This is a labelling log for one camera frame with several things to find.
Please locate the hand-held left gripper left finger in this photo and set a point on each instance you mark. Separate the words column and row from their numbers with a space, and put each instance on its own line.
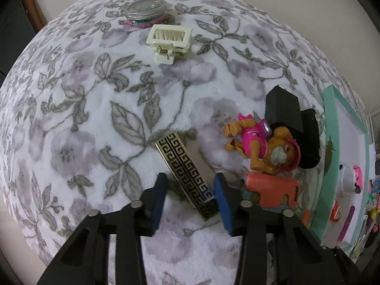
column 157, row 206

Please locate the teal cardboard box lid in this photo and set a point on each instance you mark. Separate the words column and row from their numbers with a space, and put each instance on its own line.
column 332, row 154

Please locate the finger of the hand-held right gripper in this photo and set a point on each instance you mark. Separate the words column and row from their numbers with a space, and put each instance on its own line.
column 344, row 264

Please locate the white wristband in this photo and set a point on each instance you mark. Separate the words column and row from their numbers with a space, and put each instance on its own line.
column 348, row 181

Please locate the round metal tin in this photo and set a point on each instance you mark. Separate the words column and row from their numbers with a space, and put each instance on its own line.
column 145, row 10

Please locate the small black box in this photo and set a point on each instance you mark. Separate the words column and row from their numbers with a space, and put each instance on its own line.
column 283, row 109

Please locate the cream hair claw clip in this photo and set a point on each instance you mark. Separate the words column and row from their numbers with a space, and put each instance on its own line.
column 169, row 41

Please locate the black gold patterned harmonica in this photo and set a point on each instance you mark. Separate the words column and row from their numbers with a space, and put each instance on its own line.
column 187, row 169

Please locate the red glue tube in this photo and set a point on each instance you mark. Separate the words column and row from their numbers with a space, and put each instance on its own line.
column 337, row 213

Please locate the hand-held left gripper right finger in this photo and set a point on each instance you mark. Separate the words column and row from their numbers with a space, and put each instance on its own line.
column 225, row 206

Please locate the pink dog figurine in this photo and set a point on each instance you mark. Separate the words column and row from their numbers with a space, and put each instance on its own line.
column 264, row 148

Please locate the purple comb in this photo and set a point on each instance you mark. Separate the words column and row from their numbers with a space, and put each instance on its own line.
column 346, row 224

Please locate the black toy car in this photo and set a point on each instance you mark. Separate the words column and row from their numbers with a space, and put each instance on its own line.
column 310, row 145

